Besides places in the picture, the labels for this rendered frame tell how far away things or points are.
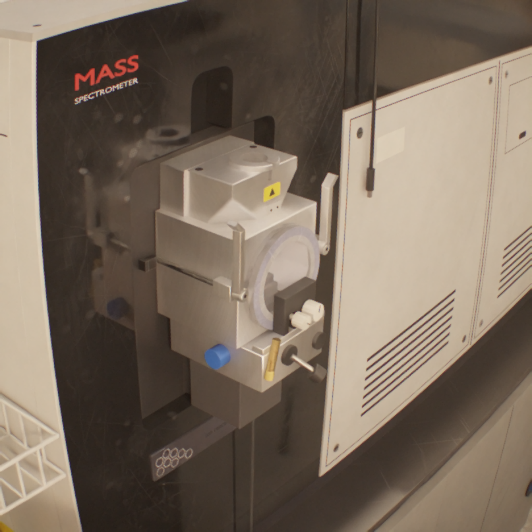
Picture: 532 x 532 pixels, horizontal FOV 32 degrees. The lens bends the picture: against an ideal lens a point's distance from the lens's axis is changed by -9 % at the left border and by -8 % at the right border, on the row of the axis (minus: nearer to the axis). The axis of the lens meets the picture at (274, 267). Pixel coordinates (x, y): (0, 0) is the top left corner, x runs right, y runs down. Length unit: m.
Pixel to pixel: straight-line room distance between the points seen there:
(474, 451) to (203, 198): 0.85
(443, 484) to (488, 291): 0.31
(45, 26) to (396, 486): 0.86
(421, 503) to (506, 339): 0.41
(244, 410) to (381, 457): 0.52
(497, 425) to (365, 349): 0.46
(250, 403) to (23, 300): 0.24
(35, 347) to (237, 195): 0.20
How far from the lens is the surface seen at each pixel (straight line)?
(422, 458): 1.37
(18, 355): 0.80
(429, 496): 1.41
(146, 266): 0.81
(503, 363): 1.61
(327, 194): 0.83
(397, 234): 1.15
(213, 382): 0.88
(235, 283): 0.76
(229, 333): 0.80
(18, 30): 0.67
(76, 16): 0.70
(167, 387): 0.90
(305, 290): 0.81
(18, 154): 0.70
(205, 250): 0.78
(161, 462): 0.92
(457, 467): 1.47
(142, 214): 0.80
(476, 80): 1.26
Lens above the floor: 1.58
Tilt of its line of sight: 27 degrees down
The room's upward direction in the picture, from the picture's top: 2 degrees clockwise
